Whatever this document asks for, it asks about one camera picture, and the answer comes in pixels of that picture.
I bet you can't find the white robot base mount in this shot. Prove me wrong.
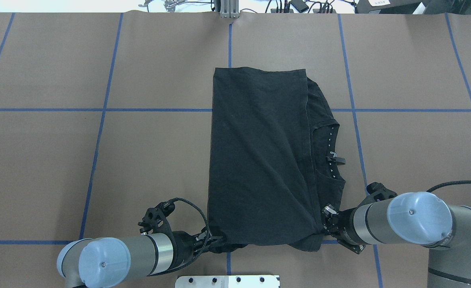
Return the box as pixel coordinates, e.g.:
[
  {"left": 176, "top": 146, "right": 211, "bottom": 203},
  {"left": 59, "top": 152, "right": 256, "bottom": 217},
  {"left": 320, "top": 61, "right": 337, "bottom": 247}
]
[{"left": 175, "top": 275, "right": 281, "bottom": 288}]

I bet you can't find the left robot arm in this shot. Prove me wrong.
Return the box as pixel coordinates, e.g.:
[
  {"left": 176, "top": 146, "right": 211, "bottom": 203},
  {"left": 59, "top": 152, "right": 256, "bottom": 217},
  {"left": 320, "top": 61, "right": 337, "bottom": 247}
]
[{"left": 56, "top": 231, "right": 223, "bottom": 288}]

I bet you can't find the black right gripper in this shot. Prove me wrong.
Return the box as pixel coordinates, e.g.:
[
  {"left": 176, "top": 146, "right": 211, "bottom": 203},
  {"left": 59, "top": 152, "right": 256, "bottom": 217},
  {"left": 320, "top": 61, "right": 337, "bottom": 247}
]
[{"left": 322, "top": 204, "right": 366, "bottom": 254}]

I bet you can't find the black t-shirt with logo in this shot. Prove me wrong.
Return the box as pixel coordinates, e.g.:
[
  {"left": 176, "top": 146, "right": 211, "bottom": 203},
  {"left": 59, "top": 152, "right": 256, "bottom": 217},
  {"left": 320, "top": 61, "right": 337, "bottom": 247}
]
[{"left": 208, "top": 67, "right": 345, "bottom": 254}]

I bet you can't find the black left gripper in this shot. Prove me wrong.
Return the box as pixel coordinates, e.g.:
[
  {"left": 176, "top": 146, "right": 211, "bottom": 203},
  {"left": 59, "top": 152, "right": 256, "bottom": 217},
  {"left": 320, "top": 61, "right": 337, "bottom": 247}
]
[{"left": 172, "top": 230, "right": 225, "bottom": 266}]

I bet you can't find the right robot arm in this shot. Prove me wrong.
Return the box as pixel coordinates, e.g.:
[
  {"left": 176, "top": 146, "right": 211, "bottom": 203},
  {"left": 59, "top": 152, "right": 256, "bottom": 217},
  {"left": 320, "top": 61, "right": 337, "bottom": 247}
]
[{"left": 322, "top": 192, "right": 471, "bottom": 288}]

